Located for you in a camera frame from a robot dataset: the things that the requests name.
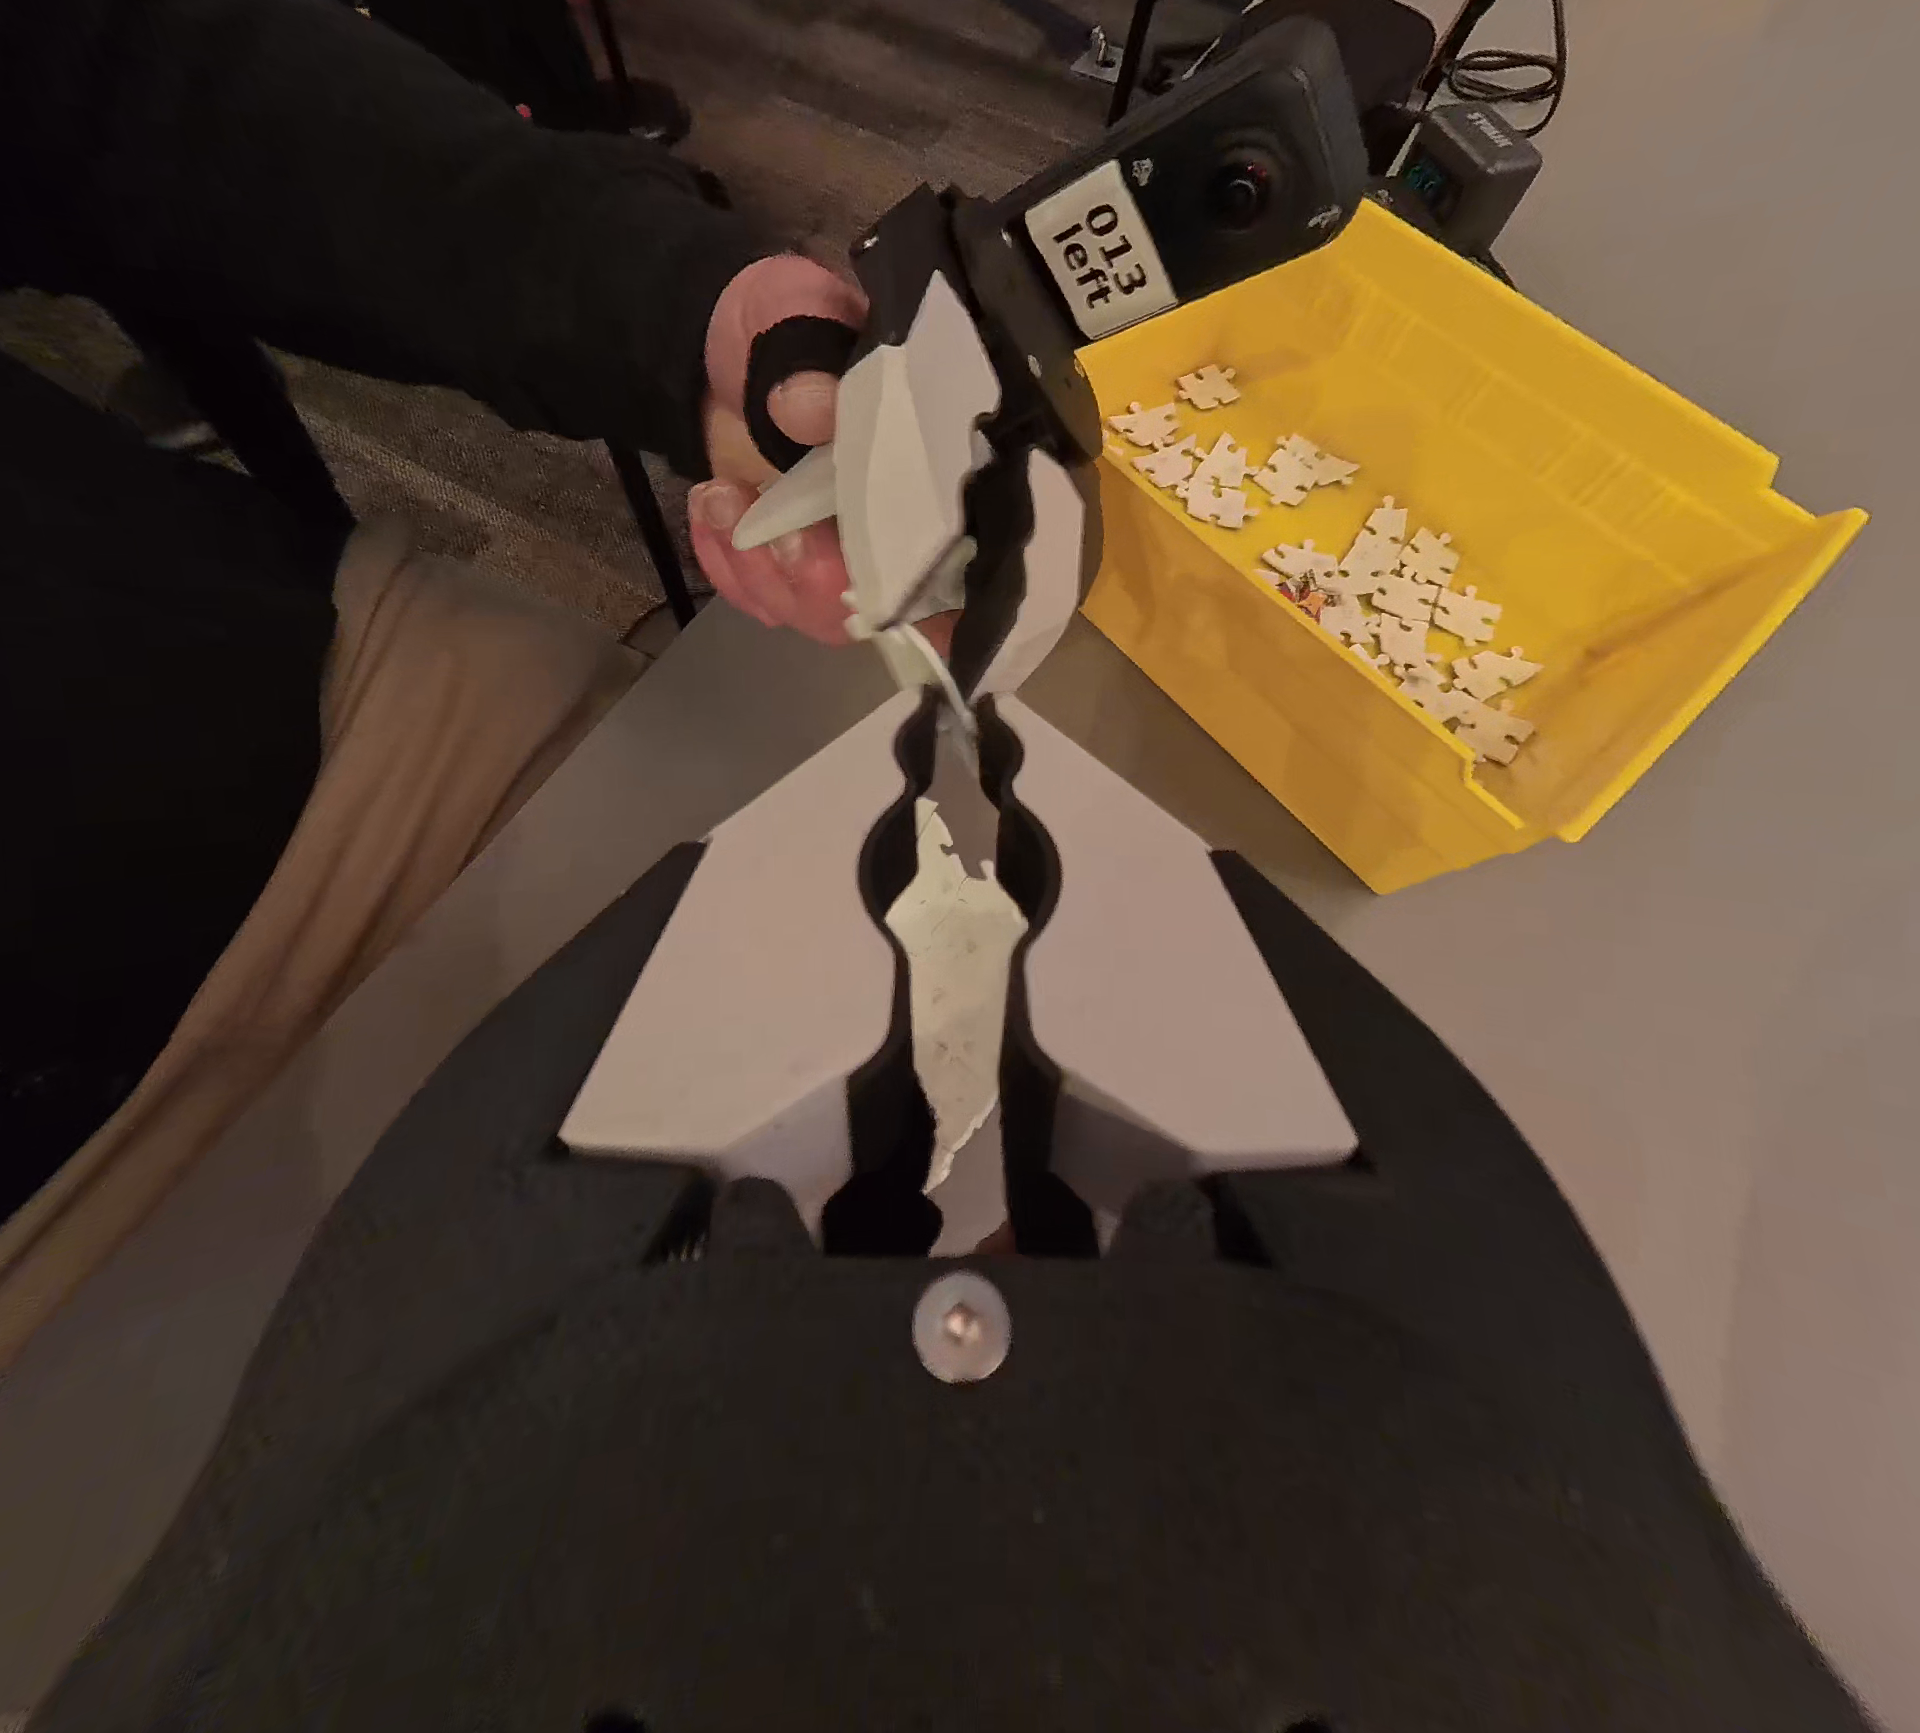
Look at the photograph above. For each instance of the black rounded device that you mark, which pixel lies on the black rounded device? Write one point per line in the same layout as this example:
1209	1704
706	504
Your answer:
1388	39

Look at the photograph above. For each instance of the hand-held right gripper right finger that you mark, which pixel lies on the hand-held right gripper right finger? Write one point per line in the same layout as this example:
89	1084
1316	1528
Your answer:
1185	1000

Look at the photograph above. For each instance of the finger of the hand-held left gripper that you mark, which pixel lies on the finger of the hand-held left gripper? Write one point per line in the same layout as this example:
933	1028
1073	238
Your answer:
901	459
1059	555

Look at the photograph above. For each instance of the pile of puzzle pieces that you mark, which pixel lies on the pile of puzzle pieces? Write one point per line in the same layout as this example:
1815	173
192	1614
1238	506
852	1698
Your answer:
1394	562

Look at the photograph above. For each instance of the black power adapter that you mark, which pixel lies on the black power adapter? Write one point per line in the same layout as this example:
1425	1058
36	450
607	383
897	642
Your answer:
1479	167

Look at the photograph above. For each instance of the person's left hand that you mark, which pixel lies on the person's left hand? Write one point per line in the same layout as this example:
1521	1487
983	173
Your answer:
781	292

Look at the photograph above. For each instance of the single white puzzle piece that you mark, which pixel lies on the single white puzzle piece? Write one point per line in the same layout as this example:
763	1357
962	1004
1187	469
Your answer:
923	669

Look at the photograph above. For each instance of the person's black jacket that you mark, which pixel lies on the person's black jacket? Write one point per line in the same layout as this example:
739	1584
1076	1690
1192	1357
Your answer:
135	743

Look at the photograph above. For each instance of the yellow plastic bin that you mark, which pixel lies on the yellow plastic bin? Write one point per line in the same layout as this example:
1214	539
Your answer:
1620	519

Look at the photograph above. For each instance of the person's left forearm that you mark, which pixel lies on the person's left forearm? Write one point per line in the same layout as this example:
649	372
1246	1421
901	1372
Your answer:
374	158

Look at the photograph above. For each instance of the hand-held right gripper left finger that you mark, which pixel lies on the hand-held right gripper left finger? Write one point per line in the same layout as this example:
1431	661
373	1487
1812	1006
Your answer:
734	1000

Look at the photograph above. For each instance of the black chair leg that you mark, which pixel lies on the black chair leg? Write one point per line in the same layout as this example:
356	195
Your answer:
653	533

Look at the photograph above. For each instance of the partly built white puzzle ball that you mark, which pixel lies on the partly built white puzzle ball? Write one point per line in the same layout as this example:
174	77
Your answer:
961	970

